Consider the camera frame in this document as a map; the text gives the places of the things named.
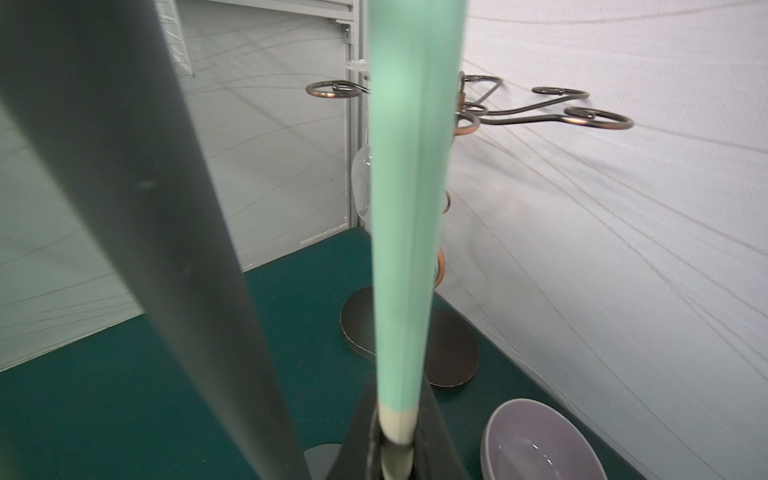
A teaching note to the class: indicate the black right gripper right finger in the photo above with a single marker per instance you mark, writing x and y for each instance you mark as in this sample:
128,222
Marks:
435,456

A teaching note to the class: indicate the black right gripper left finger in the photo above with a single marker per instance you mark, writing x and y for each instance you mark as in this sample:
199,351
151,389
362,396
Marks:
360,455

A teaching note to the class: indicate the mint cream utensil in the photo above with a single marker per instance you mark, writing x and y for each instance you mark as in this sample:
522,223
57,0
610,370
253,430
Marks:
415,50

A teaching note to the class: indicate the grey utensil rack stand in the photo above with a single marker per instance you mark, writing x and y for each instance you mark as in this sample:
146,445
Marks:
127,188

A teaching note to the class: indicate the lilac bowl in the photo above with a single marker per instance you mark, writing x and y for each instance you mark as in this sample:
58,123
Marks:
527,439

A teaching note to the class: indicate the copper swirl glass holder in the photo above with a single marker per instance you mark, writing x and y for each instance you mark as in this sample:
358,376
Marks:
452,354

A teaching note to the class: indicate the clear wine glass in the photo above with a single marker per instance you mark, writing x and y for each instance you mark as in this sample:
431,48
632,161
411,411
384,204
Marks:
361,164

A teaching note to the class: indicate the white wire basket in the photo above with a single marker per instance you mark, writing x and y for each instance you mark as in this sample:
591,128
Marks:
171,25

